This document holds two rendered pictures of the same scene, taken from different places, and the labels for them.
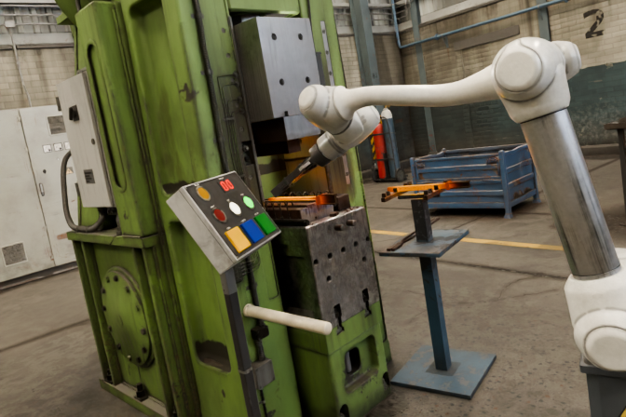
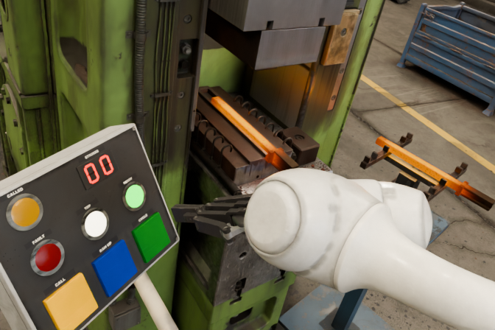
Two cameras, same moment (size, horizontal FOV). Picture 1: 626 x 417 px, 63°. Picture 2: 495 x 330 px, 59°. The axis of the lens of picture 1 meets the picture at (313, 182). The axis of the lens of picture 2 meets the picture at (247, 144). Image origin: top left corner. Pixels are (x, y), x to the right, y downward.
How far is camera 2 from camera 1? 117 cm
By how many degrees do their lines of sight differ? 27
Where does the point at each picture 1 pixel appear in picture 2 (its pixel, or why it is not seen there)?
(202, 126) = (109, 6)
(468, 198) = (457, 74)
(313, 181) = (283, 90)
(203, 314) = not seen: hidden behind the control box
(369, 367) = (258, 314)
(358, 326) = (261, 293)
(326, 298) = (230, 275)
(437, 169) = (444, 29)
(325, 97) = (319, 250)
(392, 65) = not seen: outside the picture
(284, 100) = (275, 0)
